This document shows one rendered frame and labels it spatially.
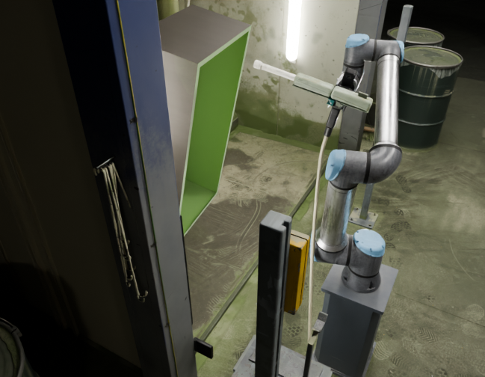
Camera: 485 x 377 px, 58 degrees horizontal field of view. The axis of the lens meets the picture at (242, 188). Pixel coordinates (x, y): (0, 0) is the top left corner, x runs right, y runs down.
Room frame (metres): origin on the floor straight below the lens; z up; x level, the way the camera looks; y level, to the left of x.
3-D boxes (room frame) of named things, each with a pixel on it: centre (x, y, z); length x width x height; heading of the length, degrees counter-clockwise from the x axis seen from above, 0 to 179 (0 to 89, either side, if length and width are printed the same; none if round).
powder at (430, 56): (4.04, -1.77, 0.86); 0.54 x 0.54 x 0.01
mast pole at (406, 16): (2.71, -0.98, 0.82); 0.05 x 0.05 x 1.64; 61
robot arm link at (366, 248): (1.49, -0.58, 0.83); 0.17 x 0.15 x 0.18; 79
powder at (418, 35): (4.68, -1.84, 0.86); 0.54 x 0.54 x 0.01
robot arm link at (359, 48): (1.84, -0.49, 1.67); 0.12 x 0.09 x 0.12; 79
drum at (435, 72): (4.03, -1.77, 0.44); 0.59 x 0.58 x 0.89; 166
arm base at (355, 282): (1.49, -0.59, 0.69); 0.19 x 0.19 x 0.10
